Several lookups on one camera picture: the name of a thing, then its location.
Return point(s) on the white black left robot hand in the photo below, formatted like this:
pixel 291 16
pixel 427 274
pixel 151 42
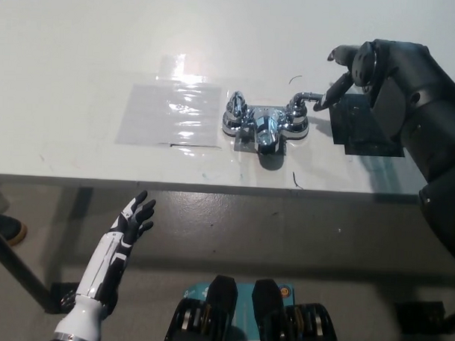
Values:
pixel 109 248

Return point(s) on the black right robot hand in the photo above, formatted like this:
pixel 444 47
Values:
pixel 402 75

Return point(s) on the black tape patch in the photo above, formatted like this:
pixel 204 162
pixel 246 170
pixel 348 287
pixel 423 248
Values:
pixel 356 126

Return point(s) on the black table leg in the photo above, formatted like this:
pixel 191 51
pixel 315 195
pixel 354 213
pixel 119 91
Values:
pixel 18 266

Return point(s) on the black shoe tan sole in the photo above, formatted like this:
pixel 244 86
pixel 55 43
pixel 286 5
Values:
pixel 10 230

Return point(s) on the clear plastic sheet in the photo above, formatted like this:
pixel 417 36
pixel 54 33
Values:
pixel 147 117

